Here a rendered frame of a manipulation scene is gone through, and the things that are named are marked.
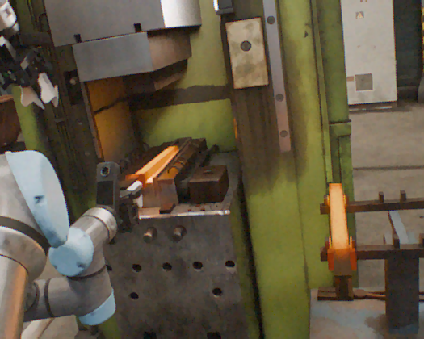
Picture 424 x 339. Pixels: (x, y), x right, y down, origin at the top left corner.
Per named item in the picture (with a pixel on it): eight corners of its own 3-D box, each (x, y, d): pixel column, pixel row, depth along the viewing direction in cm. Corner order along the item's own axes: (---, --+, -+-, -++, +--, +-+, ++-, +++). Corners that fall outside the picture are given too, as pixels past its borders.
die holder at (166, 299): (251, 357, 124) (228, 211, 111) (124, 355, 133) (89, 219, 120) (266, 257, 176) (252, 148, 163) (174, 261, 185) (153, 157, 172)
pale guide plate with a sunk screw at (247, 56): (268, 85, 117) (260, 17, 112) (233, 89, 119) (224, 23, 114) (268, 83, 119) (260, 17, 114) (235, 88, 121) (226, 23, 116)
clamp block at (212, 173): (223, 202, 117) (220, 178, 115) (191, 204, 119) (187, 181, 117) (230, 186, 128) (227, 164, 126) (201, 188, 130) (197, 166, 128)
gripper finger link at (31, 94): (26, 121, 101) (9, 87, 94) (35, 105, 105) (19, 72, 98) (38, 120, 100) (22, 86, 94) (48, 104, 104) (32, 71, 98)
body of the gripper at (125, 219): (112, 223, 106) (90, 246, 95) (104, 188, 104) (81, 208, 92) (142, 220, 104) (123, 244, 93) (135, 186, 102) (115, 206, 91)
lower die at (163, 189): (178, 205, 120) (173, 175, 117) (110, 210, 124) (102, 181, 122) (208, 158, 159) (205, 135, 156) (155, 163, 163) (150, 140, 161)
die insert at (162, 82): (156, 90, 121) (152, 69, 120) (130, 94, 123) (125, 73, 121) (182, 77, 149) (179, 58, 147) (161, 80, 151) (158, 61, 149)
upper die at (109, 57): (153, 71, 109) (146, 31, 107) (80, 81, 114) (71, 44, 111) (192, 56, 148) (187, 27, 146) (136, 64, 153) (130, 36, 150)
